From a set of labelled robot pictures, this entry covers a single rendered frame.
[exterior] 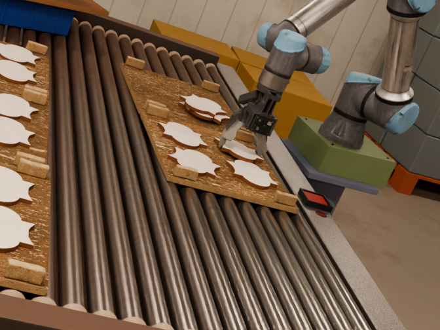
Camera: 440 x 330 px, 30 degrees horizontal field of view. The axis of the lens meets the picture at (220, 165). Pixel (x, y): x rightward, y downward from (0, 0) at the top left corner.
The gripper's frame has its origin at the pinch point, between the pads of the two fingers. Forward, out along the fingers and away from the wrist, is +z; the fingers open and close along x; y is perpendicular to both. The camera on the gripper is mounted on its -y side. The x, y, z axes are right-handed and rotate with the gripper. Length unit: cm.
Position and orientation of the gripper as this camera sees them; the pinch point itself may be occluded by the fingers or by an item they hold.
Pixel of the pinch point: (238, 150)
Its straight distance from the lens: 223.4
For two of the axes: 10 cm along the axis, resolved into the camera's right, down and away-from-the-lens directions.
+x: 8.9, 2.5, 3.7
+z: -3.8, 8.6, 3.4
